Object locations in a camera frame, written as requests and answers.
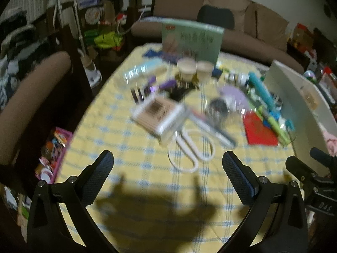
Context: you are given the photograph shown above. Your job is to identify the black cushion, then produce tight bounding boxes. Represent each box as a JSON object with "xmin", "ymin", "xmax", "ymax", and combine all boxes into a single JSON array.
[{"xmin": 197, "ymin": 5, "xmax": 235, "ymax": 31}]

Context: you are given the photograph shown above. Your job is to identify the white scissors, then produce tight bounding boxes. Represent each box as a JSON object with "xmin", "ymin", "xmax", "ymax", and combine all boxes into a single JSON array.
[{"xmin": 168, "ymin": 129, "xmax": 214, "ymax": 174}]

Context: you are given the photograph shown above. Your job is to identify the brown sofa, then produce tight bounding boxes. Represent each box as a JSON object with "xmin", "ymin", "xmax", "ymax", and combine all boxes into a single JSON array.
[{"xmin": 131, "ymin": 0, "xmax": 306, "ymax": 73}]

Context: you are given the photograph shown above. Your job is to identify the round white plate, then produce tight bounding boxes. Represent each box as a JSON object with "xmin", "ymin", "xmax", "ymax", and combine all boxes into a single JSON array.
[{"xmin": 85, "ymin": 7, "xmax": 103, "ymax": 25}]

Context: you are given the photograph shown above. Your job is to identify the purple round pad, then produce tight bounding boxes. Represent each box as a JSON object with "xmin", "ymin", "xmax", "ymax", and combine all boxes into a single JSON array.
[{"xmin": 218, "ymin": 86, "xmax": 250, "ymax": 110}]

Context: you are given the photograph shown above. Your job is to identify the pink basket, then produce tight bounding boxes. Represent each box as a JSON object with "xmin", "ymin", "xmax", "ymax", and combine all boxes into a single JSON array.
[{"xmin": 35, "ymin": 127, "xmax": 74, "ymax": 184}]

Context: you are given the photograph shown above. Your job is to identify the green bag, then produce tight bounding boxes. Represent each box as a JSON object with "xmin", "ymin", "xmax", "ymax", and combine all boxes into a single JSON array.
[{"xmin": 86, "ymin": 30, "xmax": 124, "ymax": 50}]

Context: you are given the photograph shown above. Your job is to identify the red envelope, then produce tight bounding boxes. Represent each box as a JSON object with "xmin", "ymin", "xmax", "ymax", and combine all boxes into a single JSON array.
[{"xmin": 243, "ymin": 111, "xmax": 279, "ymax": 146}]

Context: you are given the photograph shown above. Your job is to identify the white storage box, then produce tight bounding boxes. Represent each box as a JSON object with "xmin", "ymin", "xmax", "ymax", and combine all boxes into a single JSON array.
[{"xmin": 264, "ymin": 60, "xmax": 337, "ymax": 161}]

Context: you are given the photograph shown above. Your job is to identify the purple lipstick tubes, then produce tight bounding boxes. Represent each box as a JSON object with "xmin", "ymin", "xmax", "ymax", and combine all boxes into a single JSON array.
[{"xmin": 130, "ymin": 76, "xmax": 159, "ymax": 104}]

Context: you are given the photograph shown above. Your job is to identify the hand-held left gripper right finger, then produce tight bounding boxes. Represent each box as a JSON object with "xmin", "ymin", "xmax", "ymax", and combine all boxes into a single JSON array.
[{"xmin": 221, "ymin": 151, "xmax": 309, "ymax": 253}]

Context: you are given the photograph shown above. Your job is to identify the clear plastic case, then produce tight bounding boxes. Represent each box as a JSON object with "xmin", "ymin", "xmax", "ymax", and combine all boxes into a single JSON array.
[{"xmin": 123, "ymin": 58, "xmax": 169, "ymax": 85}]

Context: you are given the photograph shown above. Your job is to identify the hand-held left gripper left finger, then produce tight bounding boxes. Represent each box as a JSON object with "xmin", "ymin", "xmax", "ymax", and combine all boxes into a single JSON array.
[{"xmin": 26, "ymin": 150, "xmax": 119, "ymax": 253}]

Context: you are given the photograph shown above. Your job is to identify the round metal tin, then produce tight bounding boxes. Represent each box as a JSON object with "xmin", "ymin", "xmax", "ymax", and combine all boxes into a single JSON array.
[{"xmin": 207, "ymin": 98, "xmax": 230, "ymax": 123}]

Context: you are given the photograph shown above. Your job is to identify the white coat rack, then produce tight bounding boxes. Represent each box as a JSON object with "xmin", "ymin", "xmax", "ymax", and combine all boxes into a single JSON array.
[{"xmin": 53, "ymin": 0, "xmax": 88, "ymax": 58}]

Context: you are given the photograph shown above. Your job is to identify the beige cup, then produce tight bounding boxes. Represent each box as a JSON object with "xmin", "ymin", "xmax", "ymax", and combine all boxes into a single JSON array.
[
  {"xmin": 196, "ymin": 61, "xmax": 213, "ymax": 83},
  {"xmin": 177, "ymin": 58, "xmax": 197, "ymax": 82}
]

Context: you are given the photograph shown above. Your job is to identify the green marker pen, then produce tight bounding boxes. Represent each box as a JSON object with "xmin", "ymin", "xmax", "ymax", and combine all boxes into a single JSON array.
[{"xmin": 256, "ymin": 105, "xmax": 290, "ymax": 147}]

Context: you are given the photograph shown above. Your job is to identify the green snack box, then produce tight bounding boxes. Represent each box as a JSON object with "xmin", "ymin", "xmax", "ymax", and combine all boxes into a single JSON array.
[{"xmin": 161, "ymin": 22, "xmax": 225, "ymax": 64}]

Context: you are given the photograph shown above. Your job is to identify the black comb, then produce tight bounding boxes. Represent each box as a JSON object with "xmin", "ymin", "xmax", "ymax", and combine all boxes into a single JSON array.
[{"xmin": 169, "ymin": 81, "xmax": 197, "ymax": 101}]

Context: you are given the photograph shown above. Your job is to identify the pile of clothes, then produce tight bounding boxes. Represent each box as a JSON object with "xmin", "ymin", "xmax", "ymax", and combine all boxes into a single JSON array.
[{"xmin": 0, "ymin": 9, "xmax": 36, "ymax": 106}]

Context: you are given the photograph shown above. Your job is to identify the teal tube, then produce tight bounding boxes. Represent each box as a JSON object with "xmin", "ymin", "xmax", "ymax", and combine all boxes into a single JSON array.
[{"xmin": 249, "ymin": 72, "xmax": 276, "ymax": 112}]

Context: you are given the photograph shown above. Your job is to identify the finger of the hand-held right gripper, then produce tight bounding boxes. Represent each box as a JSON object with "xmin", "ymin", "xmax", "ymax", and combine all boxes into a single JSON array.
[{"xmin": 286, "ymin": 155, "xmax": 318, "ymax": 183}]

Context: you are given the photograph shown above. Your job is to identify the cotton swab box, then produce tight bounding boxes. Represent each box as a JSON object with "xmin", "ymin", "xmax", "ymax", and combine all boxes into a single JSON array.
[{"xmin": 131, "ymin": 97, "xmax": 186, "ymax": 141}]

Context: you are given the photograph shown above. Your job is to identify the brown armchair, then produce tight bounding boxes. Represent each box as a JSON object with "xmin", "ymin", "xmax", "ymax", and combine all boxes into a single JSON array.
[{"xmin": 0, "ymin": 51, "xmax": 73, "ymax": 165}]

